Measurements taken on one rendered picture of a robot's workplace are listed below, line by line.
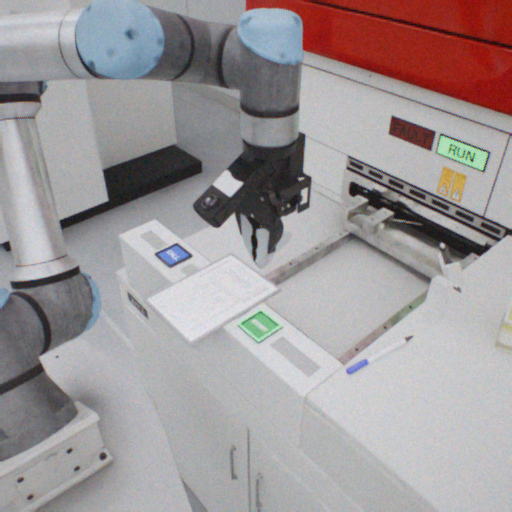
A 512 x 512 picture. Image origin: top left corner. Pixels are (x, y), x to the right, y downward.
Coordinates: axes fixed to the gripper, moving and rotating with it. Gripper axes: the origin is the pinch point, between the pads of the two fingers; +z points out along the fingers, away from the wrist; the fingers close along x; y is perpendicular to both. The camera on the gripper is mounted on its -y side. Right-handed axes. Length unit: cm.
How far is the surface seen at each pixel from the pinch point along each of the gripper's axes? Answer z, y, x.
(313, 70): -6, 58, 44
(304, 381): 14.6, -1.8, -13.2
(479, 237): 17, 57, -10
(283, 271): 25.6, 23.5, 17.1
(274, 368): 14.6, -3.5, -8.3
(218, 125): 111, 178, 243
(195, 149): 111, 141, 222
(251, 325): 14.2, -0.3, 0.9
